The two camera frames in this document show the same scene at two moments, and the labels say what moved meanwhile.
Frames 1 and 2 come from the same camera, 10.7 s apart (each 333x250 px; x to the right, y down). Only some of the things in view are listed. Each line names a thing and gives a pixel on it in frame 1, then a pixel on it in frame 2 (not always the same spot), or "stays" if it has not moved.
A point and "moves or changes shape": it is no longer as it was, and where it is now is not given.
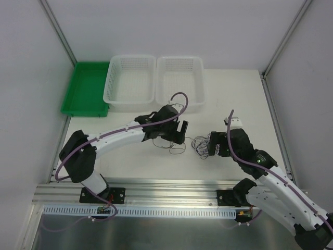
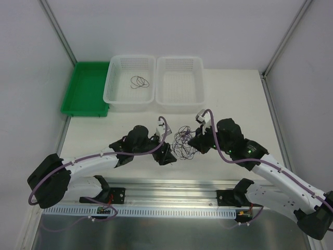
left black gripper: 178,131 -> 163,152
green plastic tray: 85,95 stays
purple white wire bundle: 200,145 moves or changes shape
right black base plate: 226,198 stays
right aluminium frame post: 303,8 stays
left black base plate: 114,195 stays
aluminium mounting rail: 141,193 stays
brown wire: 170,148 -> 140,82
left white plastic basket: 130,84 stays
